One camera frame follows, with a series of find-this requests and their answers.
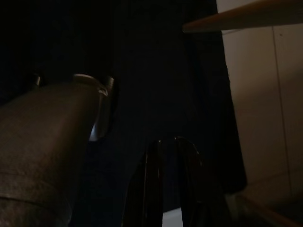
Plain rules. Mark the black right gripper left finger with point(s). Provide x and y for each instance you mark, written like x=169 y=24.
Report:
x=142 y=189

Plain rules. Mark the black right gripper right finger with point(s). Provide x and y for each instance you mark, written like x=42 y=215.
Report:
x=201 y=189

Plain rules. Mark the wooden table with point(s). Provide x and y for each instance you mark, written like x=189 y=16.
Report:
x=236 y=20

